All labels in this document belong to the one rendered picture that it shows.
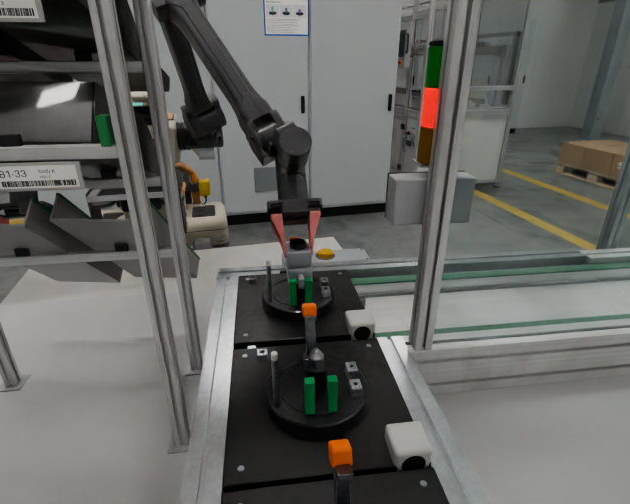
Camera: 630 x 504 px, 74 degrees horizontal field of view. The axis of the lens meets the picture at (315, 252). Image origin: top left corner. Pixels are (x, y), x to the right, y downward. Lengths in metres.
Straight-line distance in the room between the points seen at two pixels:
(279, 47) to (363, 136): 1.04
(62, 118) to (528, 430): 0.79
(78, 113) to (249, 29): 3.17
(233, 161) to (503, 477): 3.35
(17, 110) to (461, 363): 0.72
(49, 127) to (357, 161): 3.54
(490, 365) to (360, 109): 3.31
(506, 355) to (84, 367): 0.78
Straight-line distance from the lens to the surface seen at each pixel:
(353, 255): 1.02
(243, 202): 3.85
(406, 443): 0.54
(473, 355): 0.77
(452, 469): 0.58
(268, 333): 0.73
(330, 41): 3.81
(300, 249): 0.74
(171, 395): 0.66
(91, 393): 0.87
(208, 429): 0.61
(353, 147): 3.94
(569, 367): 0.90
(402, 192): 0.61
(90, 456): 0.76
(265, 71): 3.69
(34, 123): 0.59
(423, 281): 0.65
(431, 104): 0.60
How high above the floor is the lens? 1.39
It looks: 25 degrees down
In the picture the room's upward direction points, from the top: straight up
